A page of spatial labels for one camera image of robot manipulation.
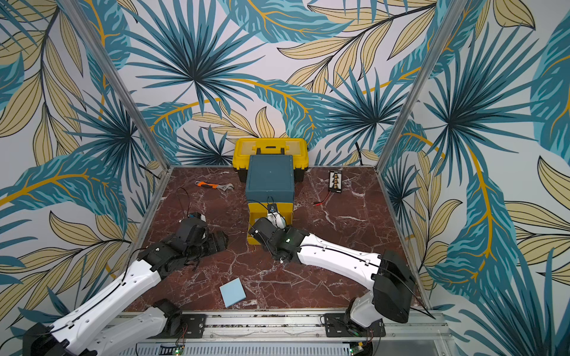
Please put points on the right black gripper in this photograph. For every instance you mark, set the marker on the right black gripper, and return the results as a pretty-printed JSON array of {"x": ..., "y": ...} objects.
[{"x": 261, "y": 231}]

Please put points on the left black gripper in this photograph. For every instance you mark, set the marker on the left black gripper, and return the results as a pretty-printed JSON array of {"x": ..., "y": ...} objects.
[{"x": 214, "y": 248}]

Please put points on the teal yellow drawer cabinet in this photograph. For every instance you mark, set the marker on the teal yellow drawer cabinet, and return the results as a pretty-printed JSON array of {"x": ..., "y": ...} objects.
[{"x": 270, "y": 179}]

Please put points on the blue sticky note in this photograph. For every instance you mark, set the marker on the blue sticky note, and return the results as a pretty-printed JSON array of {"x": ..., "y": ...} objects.
[{"x": 232, "y": 292}]

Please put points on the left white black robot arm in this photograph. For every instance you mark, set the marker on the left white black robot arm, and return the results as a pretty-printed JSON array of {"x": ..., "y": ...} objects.
[{"x": 86, "y": 330}]

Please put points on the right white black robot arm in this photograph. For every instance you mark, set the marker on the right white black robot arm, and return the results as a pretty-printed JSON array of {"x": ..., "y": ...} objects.
[{"x": 389, "y": 281}]

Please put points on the orange adjustable wrench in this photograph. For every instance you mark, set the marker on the orange adjustable wrench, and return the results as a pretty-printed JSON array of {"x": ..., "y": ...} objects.
[{"x": 219, "y": 187}]

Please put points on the black battery holder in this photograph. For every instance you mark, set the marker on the black battery holder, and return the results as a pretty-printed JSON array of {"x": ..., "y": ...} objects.
[{"x": 335, "y": 182}]

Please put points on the yellow black toolbox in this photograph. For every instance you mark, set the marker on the yellow black toolbox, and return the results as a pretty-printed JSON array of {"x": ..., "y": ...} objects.
[{"x": 247, "y": 147}]

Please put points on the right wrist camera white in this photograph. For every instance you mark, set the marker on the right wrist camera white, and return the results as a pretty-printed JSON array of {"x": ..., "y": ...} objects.
[{"x": 274, "y": 216}]

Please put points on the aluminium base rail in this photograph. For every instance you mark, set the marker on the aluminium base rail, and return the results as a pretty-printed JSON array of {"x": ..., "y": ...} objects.
[{"x": 299, "y": 332}]

